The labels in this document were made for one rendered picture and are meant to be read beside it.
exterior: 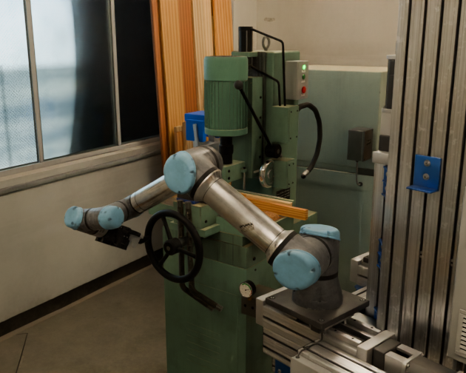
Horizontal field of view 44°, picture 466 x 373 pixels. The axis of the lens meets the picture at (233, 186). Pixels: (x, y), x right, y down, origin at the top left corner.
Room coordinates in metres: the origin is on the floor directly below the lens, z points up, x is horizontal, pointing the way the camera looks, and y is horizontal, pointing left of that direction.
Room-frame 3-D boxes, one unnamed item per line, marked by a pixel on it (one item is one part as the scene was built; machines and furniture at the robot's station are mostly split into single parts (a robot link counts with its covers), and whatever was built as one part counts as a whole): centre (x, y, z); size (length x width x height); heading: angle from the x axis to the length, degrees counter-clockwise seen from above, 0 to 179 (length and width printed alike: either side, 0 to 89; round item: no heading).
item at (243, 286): (2.00, -0.06, 0.65); 0.06 x 0.04 x 0.08; 54
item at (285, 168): (2.38, -0.21, 1.02); 0.09 x 0.07 x 0.12; 54
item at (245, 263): (2.42, -0.04, 0.76); 0.57 x 0.45 x 0.09; 144
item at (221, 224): (2.23, 0.09, 0.87); 0.61 x 0.30 x 0.06; 54
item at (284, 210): (2.28, -0.03, 0.92); 0.62 x 0.02 x 0.04; 54
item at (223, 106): (2.32, 0.03, 1.35); 0.18 x 0.18 x 0.31
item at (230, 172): (2.34, 0.01, 1.03); 0.14 x 0.07 x 0.09; 144
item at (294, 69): (2.50, -0.27, 1.40); 0.10 x 0.06 x 0.16; 144
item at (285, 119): (2.40, -0.22, 1.23); 0.09 x 0.08 x 0.15; 144
